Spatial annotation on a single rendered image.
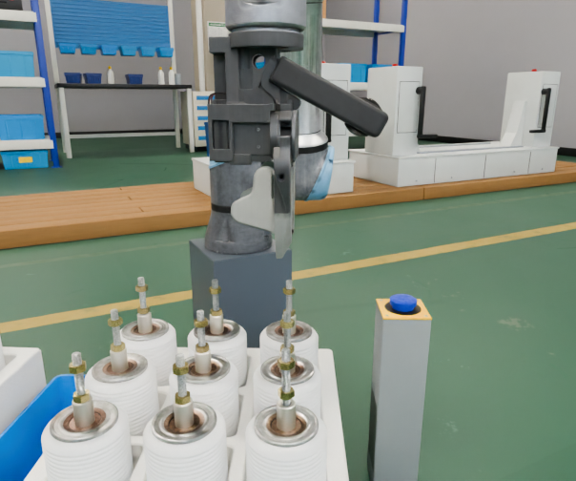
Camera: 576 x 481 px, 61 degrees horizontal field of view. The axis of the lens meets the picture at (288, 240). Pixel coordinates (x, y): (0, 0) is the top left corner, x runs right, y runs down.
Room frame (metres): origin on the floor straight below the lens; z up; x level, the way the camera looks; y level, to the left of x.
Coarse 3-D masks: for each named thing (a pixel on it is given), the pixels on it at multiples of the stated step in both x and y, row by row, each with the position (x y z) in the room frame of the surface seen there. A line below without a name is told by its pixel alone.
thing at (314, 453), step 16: (256, 416) 0.51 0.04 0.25; (320, 432) 0.48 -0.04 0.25; (256, 448) 0.46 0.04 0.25; (272, 448) 0.45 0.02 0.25; (288, 448) 0.45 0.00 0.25; (304, 448) 0.45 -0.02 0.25; (320, 448) 0.46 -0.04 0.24; (256, 464) 0.45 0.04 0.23; (272, 464) 0.44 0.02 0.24; (288, 464) 0.44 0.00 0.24; (304, 464) 0.45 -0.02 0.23; (320, 464) 0.46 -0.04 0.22; (256, 480) 0.46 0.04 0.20; (272, 480) 0.44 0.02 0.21; (288, 480) 0.44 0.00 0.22; (304, 480) 0.45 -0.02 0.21; (320, 480) 0.46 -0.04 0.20
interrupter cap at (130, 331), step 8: (152, 320) 0.76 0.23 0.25; (160, 320) 0.76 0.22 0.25; (128, 328) 0.73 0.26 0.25; (136, 328) 0.74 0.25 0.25; (160, 328) 0.73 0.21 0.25; (168, 328) 0.73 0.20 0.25; (128, 336) 0.70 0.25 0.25; (136, 336) 0.70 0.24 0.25; (144, 336) 0.70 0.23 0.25; (152, 336) 0.70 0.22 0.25; (160, 336) 0.71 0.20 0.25
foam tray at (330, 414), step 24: (336, 384) 0.69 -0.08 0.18; (240, 408) 0.66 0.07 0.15; (336, 408) 0.62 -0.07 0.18; (240, 432) 0.57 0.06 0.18; (336, 432) 0.57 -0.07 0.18; (144, 456) 0.52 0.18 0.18; (240, 456) 0.52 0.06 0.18; (336, 456) 0.52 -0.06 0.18; (24, 480) 0.48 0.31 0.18; (144, 480) 0.48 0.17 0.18; (240, 480) 0.48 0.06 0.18; (336, 480) 0.48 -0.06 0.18
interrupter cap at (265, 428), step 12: (264, 408) 0.51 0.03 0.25; (276, 408) 0.52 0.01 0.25; (300, 408) 0.52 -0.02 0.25; (264, 420) 0.49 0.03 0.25; (276, 420) 0.50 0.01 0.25; (300, 420) 0.50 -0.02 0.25; (312, 420) 0.49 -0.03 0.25; (264, 432) 0.47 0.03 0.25; (276, 432) 0.47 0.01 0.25; (288, 432) 0.48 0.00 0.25; (300, 432) 0.47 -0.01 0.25; (312, 432) 0.47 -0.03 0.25; (276, 444) 0.45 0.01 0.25; (288, 444) 0.45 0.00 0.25; (300, 444) 0.45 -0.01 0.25
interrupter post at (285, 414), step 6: (294, 402) 0.49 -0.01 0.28; (282, 408) 0.48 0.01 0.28; (288, 408) 0.48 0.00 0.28; (294, 408) 0.48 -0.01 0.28; (282, 414) 0.48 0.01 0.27; (288, 414) 0.48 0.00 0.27; (294, 414) 0.48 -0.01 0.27; (282, 420) 0.48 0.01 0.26; (288, 420) 0.48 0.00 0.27; (294, 420) 0.48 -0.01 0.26; (282, 426) 0.48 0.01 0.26; (288, 426) 0.48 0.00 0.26; (294, 426) 0.48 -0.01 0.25
